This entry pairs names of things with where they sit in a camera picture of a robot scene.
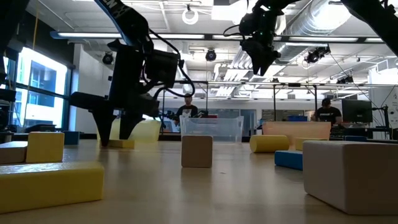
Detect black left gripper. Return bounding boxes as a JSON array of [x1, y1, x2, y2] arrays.
[[68, 43, 161, 148]]

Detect clear plastic bin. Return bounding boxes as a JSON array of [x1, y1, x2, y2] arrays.
[[179, 115, 245, 144]]

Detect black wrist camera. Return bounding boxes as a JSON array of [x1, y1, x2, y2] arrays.
[[145, 49, 182, 89], [238, 11, 259, 38]]

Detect yellow cylinder block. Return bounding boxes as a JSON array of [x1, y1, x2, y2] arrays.
[[249, 134, 290, 154]]

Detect black ceiling spotlight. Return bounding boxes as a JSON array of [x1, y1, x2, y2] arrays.
[[205, 48, 218, 62], [101, 51, 114, 65], [303, 45, 332, 65]]

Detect person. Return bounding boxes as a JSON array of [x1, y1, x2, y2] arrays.
[[312, 97, 343, 125], [175, 93, 200, 125]]

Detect linear ceiling light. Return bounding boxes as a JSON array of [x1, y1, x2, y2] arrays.
[[211, 34, 398, 44], [49, 30, 206, 40]]

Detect yellow cube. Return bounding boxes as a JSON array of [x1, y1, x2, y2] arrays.
[[25, 131, 65, 164]]

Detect thick yellow block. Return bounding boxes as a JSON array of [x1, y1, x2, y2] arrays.
[[0, 161, 105, 215]]

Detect long yellow block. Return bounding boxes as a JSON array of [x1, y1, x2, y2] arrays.
[[294, 137, 326, 152], [107, 139, 136, 149]]

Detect blue cube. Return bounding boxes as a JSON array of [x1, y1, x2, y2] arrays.
[[63, 131, 81, 146]]

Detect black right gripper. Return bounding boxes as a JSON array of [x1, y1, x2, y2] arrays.
[[242, 7, 282, 78]]

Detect long natural wood plank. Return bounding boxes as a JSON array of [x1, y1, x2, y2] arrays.
[[0, 141, 29, 165]]

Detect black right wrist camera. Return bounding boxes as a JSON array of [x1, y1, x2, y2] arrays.
[[238, 11, 259, 38]]

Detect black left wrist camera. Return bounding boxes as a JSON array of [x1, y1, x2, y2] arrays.
[[145, 49, 182, 89]]

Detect silver ventilation duct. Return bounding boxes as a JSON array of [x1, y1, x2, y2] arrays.
[[273, 0, 352, 63]]

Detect white ring lamp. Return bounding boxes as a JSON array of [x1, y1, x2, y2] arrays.
[[182, 7, 200, 26]]

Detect long blue block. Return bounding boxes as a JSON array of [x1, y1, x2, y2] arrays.
[[274, 150, 304, 171]]

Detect yellow translucent plastic bin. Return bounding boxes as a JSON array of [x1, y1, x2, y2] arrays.
[[110, 119, 162, 144]]

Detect orange translucent plastic bin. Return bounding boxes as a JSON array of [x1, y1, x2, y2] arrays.
[[262, 121, 332, 149]]

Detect black monitor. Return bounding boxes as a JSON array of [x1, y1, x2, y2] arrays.
[[341, 98, 374, 124]]

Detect natural wood cube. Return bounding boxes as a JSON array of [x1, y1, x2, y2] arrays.
[[181, 134, 214, 169], [302, 139, 398, 216]]

